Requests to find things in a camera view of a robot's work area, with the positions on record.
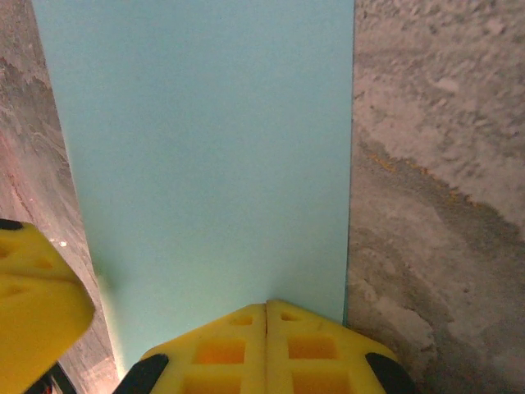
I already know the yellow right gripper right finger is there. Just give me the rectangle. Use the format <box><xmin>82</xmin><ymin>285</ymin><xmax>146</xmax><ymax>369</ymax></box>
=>
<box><xmin>266</xmin><ymin>299</ymin><xmax>417</xmax><ymax>394</ymax></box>

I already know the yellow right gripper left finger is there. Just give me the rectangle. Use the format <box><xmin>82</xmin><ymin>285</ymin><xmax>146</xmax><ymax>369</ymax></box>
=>
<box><xmin>117</xmin><ymin>301</ymin><xmax>268</xmax><ymax>394</ymax></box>

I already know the light blue paper sheet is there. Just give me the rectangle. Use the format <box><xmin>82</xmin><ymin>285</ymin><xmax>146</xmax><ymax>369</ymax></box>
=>
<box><xmin>31</xmin><ymin>0</ymin><xmax>356</xmax><ymax>377</ymax></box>

